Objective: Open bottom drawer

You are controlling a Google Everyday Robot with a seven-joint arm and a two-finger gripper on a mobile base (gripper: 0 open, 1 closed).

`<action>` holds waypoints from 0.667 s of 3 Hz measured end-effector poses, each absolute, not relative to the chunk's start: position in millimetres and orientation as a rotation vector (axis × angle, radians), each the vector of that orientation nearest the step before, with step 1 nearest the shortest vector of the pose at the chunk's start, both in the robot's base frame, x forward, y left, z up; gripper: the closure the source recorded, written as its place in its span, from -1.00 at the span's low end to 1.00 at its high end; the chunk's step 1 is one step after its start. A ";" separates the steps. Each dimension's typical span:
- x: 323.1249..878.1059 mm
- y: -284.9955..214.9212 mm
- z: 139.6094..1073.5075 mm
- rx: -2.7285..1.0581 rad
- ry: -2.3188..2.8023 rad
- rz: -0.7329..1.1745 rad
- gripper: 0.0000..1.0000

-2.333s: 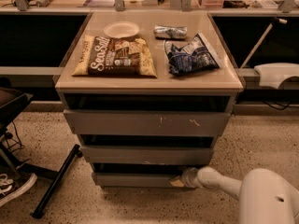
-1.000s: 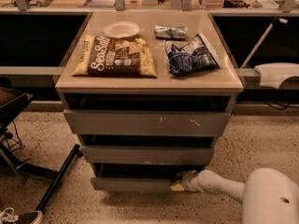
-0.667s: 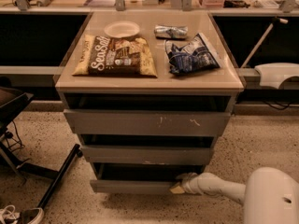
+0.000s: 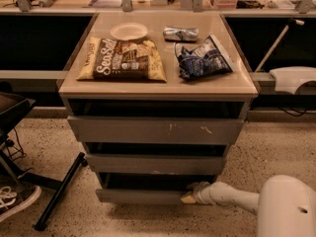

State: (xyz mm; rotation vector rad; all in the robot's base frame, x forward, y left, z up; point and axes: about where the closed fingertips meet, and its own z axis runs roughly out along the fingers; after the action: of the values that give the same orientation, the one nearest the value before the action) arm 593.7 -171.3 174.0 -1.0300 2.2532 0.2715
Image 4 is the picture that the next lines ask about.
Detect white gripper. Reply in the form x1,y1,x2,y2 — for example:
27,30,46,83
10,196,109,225
180,181,217,205

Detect grey bottom drawer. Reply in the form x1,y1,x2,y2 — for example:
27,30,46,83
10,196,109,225
95,173,218,205

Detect grey drawer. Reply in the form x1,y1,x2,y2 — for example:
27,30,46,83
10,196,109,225
87,154,225,175
95,173,218,205
68,116,244,145

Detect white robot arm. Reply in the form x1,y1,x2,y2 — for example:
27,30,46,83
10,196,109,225
181,175,316,237

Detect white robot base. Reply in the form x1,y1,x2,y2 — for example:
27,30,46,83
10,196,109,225
270,66,316,94

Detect grey middle drawer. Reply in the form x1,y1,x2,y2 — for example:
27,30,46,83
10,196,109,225
87,154,225,175

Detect grey drawer cabinet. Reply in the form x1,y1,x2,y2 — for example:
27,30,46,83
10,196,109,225
56,11,260,201

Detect grey top drawer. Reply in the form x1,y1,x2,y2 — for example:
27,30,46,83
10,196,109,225
68,116,244,145

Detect blue crumpled chip bag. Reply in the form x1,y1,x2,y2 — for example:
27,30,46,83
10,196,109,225
174,36,233,80

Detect brown sea salt chip bag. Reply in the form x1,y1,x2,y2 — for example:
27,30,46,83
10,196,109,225
77,38,167,82

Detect crushed silver can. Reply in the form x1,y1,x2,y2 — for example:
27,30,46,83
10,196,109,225
163,27,198,42

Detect white paper plate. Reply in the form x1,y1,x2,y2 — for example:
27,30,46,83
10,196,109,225
110,23,148,40

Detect black and white sneaker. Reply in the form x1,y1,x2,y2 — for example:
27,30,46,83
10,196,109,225
0,186,41,222

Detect black stand with legs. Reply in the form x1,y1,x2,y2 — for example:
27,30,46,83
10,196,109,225
0,81,89,232

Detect white rod with black tip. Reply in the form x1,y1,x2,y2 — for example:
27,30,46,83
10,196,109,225
255,18,305,72

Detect black cable on floor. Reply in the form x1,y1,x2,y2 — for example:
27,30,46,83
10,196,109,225
4,127,28,162

